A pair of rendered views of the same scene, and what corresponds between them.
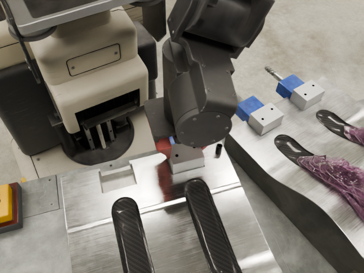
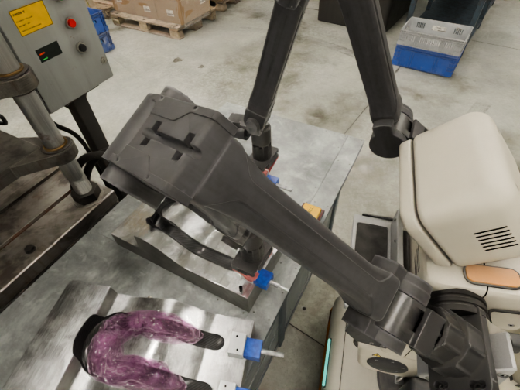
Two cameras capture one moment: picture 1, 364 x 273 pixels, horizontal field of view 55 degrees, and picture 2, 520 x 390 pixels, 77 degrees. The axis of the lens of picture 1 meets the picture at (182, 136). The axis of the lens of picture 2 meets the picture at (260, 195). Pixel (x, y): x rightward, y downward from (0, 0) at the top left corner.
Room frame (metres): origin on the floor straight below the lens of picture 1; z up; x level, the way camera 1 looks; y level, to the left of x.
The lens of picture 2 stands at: (0.65, -0.27, 1.69)
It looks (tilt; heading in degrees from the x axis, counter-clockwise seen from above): 48 degrees down; 139
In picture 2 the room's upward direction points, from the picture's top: 3 degrees counter-clockwise
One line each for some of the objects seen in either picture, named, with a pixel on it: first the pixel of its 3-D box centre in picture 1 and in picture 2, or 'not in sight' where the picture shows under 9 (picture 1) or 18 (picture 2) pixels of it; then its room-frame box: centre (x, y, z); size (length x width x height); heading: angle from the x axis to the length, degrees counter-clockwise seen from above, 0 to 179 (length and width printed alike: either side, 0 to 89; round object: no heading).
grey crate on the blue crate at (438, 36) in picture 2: not in sight; (434, 35); (-0.62, 3.28, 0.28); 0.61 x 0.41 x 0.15; 12
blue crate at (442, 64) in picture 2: not in sight; (428, 53); (-0.62, 3.28, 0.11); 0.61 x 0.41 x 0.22; 12
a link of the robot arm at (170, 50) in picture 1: (188, 69); (248, 233); (0.30, -0.01, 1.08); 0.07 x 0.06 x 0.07; 11
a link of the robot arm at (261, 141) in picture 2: not in sight; (258, 133); (0.09, 0.23, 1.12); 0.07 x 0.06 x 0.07; 23
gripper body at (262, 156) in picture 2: not in sight; (261, 150); (0.10, 0.23, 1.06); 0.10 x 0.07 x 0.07; 108
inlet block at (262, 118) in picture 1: (247, 107); (257, 350); (0.45, -0.12, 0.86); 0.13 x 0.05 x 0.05; 35
